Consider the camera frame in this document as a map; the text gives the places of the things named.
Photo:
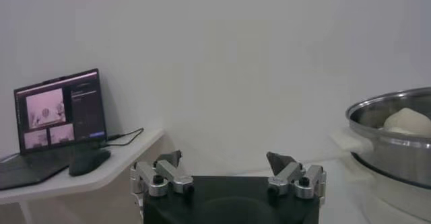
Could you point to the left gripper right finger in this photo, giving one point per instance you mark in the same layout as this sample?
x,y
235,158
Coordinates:
x,y
293,176

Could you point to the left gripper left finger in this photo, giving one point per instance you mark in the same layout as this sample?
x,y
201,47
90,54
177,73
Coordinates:
x,y
168,176

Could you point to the white steamed baozi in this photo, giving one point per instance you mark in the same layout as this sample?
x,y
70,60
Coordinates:
x,y
409,121

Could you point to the perforated steel steamer basket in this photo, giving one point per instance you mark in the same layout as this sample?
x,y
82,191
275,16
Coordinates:
x,y
397,158

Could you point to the white side table with mouse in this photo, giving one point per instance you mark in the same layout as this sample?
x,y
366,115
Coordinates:
x,y
128,158

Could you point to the white rectangular table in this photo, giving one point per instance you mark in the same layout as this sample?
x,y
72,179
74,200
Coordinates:
x,y
343,195

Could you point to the black computer mouse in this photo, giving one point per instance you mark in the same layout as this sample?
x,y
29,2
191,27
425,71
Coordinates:
x,y
89,161

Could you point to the black laptop with terminal window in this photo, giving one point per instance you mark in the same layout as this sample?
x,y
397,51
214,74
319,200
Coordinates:
x,y
84,111

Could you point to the cream electric pot base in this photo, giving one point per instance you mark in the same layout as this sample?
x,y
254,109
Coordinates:
x,y
397,202

